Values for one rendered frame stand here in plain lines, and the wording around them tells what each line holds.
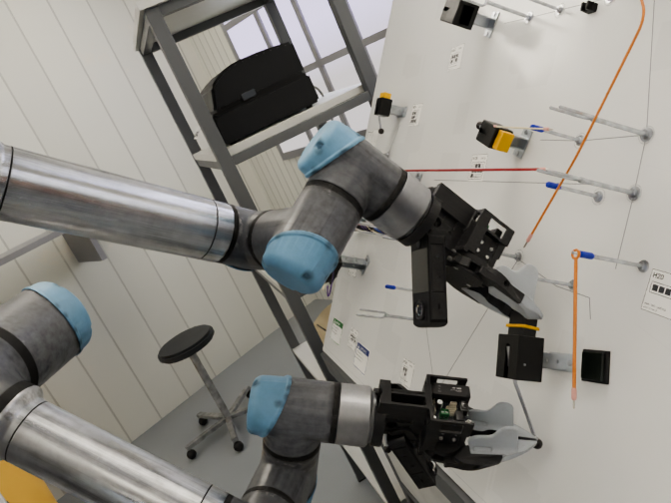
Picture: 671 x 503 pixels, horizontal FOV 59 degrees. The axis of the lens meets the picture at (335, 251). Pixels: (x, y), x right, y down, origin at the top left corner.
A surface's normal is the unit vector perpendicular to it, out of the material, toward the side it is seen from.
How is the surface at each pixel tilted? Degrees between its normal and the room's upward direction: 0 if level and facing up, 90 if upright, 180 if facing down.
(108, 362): 90
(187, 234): 109
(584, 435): 53
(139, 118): 90
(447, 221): 79
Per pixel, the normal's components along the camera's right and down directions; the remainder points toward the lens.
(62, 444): 0.20, -0.53
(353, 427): 0.00, 0.15
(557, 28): -0.92, -0.15
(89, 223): 0.38, 0.61
